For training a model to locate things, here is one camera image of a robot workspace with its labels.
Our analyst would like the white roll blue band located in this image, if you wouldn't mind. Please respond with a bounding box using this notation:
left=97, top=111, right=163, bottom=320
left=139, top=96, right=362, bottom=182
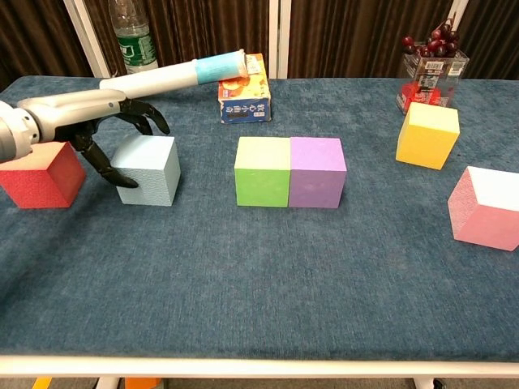
left=99, top=48, right=249, bottom=102

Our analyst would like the bunch of red grapes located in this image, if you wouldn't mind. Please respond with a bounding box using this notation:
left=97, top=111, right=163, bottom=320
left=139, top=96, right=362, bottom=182
left=401, top=18, right=461, bottom=58

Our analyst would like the purple foam cube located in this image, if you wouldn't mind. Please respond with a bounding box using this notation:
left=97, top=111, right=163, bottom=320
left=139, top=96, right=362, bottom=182
left=288, top=136, right=348, bottom=210

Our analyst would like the blue table cloth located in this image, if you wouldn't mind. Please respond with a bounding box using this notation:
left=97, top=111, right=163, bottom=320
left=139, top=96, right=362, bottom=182
left=0, top=75, right=519, bottom=363

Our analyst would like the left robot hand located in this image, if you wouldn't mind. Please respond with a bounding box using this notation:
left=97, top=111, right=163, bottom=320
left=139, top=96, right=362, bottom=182
left=18, top=88, right=171, bottom=190

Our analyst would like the pink foam cube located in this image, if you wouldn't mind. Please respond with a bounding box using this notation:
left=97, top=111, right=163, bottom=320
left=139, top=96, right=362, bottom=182
left=447, top=165, right=519, bottom=253

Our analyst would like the yellow foam cube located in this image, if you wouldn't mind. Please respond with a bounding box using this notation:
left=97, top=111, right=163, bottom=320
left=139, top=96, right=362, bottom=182
left=395, top=101, right=461, bottom=171

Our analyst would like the clear bottle green label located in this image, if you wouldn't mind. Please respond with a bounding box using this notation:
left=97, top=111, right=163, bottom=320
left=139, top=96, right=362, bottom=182
left=108, top=0, right=159, bottom=76

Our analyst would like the orange blue snack box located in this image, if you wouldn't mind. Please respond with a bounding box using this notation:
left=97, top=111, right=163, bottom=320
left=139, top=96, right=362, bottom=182
left=217, top=53, right=272, bottom=125

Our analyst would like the white partition frame post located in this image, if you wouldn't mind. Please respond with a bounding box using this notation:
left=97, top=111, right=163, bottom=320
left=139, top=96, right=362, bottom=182
left=444, top=0, right=471, bottom=32
left=268, top=0, right=291, bottom=80
left=62, top=0, right=113, bottom=79

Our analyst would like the red foam cube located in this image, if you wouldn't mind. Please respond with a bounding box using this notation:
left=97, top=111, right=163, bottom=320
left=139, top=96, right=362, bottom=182
left=0, top=141, right=88, bottom=210

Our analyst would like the light blue foam cube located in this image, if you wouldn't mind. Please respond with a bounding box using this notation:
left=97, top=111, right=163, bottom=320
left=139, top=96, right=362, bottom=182
left=109, top=135, right=182, bottom=207

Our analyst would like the clear plastic box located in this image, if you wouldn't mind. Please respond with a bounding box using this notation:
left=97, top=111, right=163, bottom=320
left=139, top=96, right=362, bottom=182
left=396, top=49, right=470, bottom=117

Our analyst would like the brown pleated curtain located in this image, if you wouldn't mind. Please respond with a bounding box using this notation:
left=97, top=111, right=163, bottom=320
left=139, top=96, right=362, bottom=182
left=0, top=0, right=519, bottom=92

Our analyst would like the orange object under table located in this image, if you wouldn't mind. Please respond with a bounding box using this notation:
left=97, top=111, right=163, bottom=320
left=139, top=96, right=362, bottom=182
left=124, top=376, right=162, bottom=389

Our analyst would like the red packet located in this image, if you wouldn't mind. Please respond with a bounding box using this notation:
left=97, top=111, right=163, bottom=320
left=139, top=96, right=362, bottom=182
left=397, top=80, right=444, bottom=113

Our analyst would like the green foam cube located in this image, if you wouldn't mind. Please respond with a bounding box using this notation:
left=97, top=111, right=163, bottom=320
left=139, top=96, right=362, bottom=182
left=234, top=135, right=293, bottom=208

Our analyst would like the white table frame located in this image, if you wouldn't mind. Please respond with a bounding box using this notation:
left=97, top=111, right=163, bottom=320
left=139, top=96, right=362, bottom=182
left=0, top=355, right=519, bottom=389

